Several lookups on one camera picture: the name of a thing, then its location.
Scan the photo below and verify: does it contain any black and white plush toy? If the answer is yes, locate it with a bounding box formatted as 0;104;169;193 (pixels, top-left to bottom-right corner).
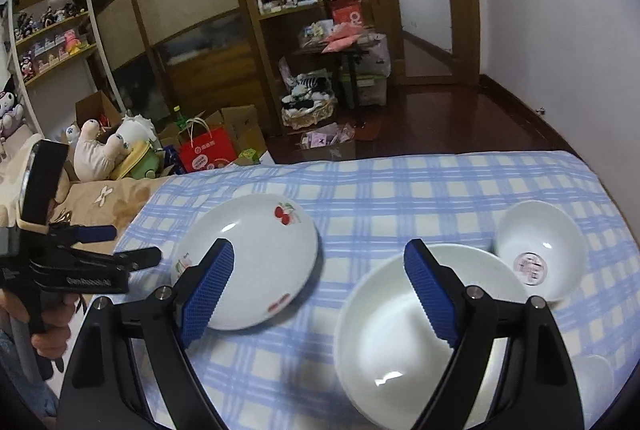
0;80;26;141

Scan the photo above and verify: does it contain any cardboard tray of packets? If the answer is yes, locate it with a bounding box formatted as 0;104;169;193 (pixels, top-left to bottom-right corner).
300;125;357;161

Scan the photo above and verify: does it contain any small dark table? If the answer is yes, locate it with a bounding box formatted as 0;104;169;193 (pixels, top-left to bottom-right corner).
292;37;381;108

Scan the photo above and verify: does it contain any blue grey cloth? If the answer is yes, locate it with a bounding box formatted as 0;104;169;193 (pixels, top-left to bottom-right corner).
0;335;56;430

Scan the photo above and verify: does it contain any red paper bag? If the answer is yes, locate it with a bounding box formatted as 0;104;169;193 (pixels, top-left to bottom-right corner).
177;120;237;174

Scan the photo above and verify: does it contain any red patterned bowl with seal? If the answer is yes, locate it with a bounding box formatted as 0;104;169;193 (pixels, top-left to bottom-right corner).
494;200;587;302

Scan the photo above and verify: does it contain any wooden corner shelf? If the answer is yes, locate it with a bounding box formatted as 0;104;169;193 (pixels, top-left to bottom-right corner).
220;0;341;131

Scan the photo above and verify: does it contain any translucent storage box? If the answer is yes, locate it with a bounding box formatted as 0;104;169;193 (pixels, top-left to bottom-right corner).
342;72;388;106

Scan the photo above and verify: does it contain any white cherry print plate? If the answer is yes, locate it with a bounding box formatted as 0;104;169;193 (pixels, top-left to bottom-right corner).
171;194;320;331

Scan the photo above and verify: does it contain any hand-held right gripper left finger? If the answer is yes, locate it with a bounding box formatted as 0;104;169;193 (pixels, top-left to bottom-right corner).
57;237;236;430

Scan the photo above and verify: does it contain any pink packet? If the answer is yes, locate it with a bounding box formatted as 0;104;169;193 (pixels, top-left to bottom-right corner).
322;24;366;53

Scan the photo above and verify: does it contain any large white bowl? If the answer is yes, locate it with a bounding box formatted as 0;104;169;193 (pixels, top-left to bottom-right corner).
334;244;532;430

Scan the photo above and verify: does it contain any blue checkered blanket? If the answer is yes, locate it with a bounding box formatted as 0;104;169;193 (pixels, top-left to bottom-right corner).
114;151;640;430

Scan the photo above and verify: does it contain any person's left hand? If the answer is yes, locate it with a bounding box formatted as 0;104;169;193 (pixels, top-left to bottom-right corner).
0;289;89;362

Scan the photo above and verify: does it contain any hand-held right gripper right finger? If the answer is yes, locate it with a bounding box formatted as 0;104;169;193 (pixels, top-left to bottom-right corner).
404;238;586;430

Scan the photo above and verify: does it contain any open cardboard box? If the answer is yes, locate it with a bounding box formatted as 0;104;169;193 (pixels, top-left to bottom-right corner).
75;90;123;135

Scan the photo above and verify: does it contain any brown cardboard box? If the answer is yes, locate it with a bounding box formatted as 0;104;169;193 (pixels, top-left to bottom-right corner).
207;104;266;161

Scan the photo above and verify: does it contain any green and yellow toy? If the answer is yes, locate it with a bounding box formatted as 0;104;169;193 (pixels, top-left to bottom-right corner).
112;140;163;181

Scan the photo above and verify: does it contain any lace trimmed basket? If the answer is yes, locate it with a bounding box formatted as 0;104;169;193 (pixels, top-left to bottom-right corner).
281;97;335;131

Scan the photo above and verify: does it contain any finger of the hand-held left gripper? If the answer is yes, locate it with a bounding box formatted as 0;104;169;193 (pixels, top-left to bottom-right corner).
75;246;164;273
49;224;119;244

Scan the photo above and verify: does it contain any row of small figurines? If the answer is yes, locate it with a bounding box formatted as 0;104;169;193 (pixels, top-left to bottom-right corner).
15;0;96;75

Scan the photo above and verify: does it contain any red box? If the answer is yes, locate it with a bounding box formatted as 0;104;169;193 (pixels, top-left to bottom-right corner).
325;0;366;28

